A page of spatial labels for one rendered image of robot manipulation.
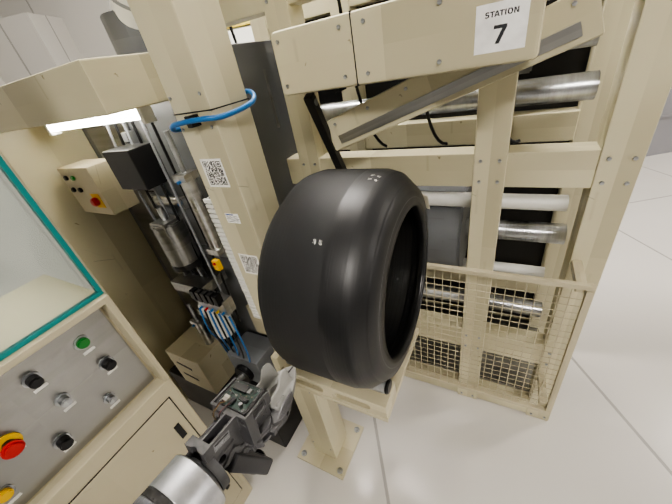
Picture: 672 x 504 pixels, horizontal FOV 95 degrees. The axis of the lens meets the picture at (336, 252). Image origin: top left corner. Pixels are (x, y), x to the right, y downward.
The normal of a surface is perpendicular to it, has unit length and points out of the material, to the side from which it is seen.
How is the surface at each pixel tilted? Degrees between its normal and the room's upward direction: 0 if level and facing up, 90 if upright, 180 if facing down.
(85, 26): 90
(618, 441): 0
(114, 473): 90
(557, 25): 90
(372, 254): 55
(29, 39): 90
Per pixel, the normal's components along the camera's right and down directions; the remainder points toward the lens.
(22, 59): 0.06, 0.53
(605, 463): -0.17, -0.83
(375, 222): 0.33, -0.29
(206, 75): 0.88, 0.11
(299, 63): -0.44, 0.55
